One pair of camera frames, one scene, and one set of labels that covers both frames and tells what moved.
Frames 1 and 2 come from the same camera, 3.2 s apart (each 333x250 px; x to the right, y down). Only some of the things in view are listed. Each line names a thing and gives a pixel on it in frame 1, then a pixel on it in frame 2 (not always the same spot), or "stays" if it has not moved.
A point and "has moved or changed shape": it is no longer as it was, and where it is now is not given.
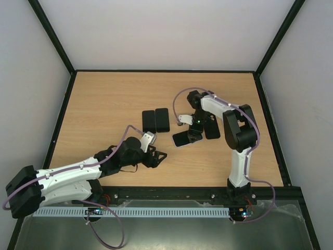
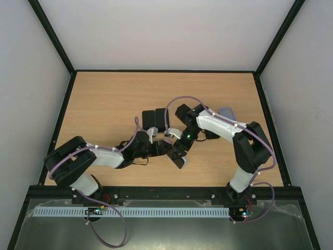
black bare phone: [149, 121] stays
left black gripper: [154, 163] → [161, 151]
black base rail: [106, 194] stays
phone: [182, 138] has moved or changed shape
